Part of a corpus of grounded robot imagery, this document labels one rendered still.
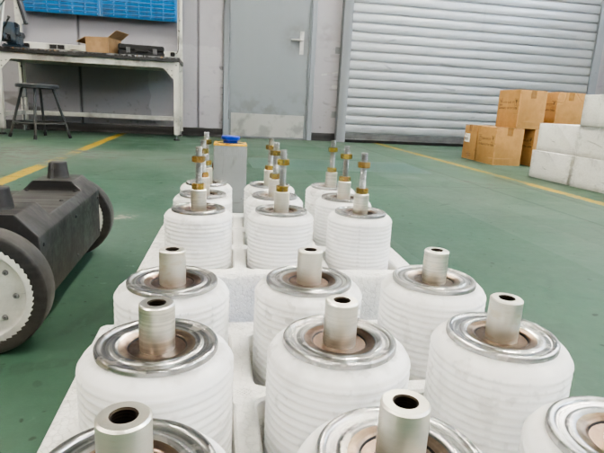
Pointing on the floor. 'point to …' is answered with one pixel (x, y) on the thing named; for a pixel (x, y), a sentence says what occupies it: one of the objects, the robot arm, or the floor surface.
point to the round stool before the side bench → (36, 109)
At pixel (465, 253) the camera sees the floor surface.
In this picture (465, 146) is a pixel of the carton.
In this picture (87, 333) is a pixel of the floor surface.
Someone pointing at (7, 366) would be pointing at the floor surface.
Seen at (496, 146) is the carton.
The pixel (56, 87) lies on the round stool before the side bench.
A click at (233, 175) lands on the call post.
